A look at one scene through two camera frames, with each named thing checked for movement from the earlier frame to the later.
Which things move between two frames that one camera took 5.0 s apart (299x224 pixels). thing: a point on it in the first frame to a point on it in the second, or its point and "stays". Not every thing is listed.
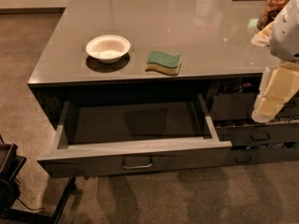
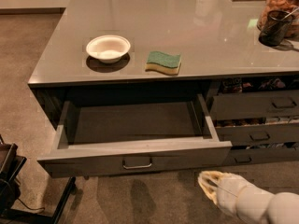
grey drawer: (252, 134) stays
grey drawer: (134, 134) stays
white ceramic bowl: (108, 49) stays
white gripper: (286, 36) to (228, 190)
